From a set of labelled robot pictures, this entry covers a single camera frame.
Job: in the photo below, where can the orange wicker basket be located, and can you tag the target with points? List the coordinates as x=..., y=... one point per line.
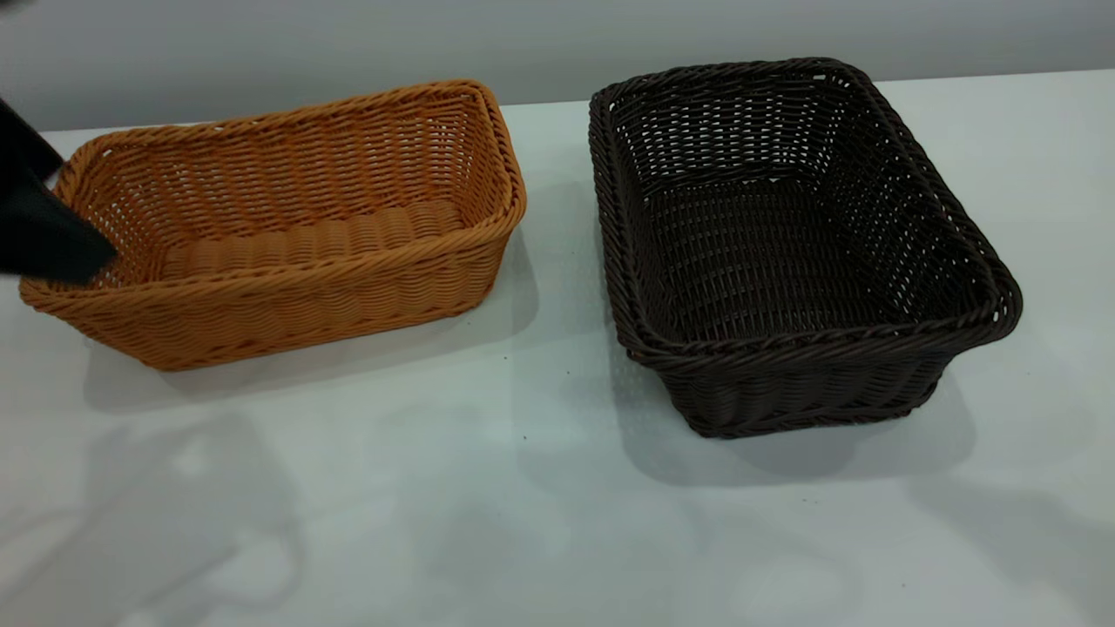
x=305, y=296

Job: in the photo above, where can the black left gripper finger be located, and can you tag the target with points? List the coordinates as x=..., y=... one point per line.
x=24, y=141
x=48, y=235

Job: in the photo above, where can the dark brown wicker basket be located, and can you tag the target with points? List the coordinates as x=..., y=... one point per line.
x=784, y=383

